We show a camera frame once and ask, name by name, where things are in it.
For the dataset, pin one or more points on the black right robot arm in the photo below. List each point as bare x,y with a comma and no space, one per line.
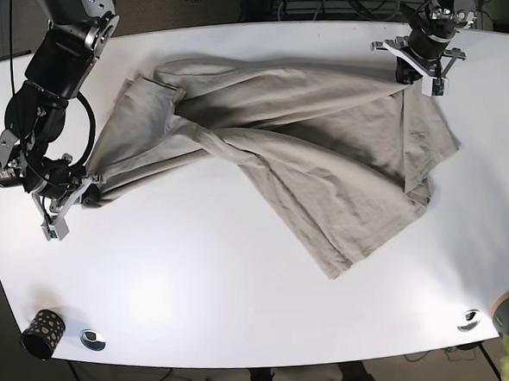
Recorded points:
36,113

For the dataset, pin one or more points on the left silver table grommet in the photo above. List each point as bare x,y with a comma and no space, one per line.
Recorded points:
92,340

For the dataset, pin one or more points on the silver table grommet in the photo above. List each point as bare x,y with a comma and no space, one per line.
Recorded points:
469,320
92,340

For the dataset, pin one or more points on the right silver table grommet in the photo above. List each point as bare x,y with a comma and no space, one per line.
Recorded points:
469,320

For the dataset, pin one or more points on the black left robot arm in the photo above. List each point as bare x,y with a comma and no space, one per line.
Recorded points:
440,20

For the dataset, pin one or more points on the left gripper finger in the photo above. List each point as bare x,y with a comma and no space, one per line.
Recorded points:
405,73

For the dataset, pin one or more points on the cream white T-shirt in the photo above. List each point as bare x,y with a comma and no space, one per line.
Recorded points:
342,158

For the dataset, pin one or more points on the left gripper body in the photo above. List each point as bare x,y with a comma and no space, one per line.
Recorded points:
432,63

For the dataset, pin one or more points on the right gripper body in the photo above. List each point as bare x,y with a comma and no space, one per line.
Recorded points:
54,209

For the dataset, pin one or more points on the black dotted cup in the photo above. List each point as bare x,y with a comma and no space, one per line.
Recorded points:
43,334

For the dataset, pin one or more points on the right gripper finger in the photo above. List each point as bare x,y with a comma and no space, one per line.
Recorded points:
91,198

